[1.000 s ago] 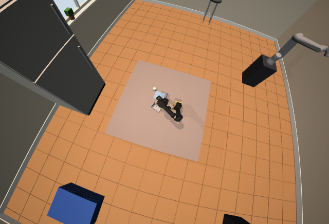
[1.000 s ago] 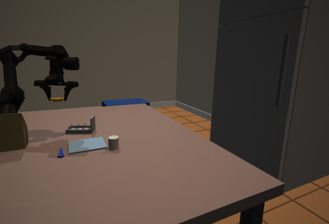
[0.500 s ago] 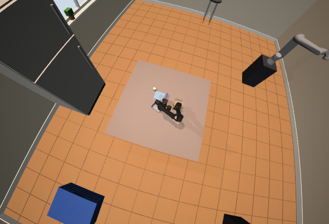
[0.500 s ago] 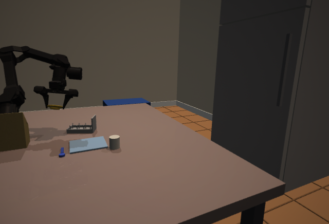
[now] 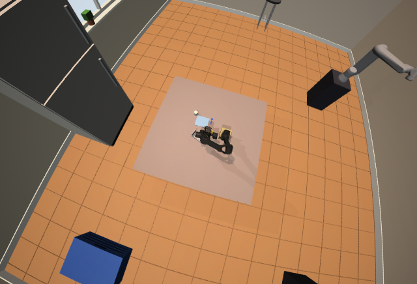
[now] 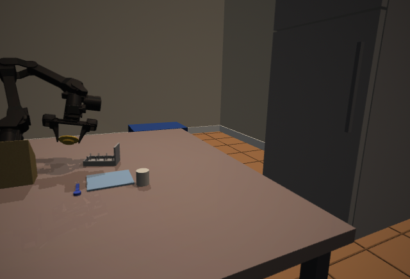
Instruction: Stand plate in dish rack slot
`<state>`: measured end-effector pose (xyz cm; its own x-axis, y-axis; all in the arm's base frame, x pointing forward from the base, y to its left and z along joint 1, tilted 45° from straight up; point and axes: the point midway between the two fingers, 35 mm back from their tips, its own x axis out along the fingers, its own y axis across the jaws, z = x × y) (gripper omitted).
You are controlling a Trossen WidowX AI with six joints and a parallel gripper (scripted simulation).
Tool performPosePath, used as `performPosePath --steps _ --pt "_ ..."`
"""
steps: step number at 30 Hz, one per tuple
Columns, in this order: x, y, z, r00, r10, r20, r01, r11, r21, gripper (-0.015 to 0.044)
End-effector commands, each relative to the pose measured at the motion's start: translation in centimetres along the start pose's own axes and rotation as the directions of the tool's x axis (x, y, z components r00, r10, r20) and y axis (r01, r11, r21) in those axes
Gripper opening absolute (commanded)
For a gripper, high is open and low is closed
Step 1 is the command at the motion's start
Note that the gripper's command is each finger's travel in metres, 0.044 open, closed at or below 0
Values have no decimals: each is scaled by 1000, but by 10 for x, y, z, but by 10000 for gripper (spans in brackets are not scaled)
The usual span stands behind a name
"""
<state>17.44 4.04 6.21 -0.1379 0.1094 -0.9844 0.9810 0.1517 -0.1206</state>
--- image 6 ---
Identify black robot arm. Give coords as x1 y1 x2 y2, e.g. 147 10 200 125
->
0 58 102 141

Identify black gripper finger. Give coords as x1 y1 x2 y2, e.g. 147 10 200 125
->
49 121 59 142
78 124 90 143

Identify light blue flat rectangular slab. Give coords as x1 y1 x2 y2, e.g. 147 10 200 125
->
86 170 135 192

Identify dark grey cylinder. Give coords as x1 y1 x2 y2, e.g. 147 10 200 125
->
136 168 149 186

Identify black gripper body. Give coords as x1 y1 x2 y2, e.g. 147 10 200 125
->
42 104 97 131

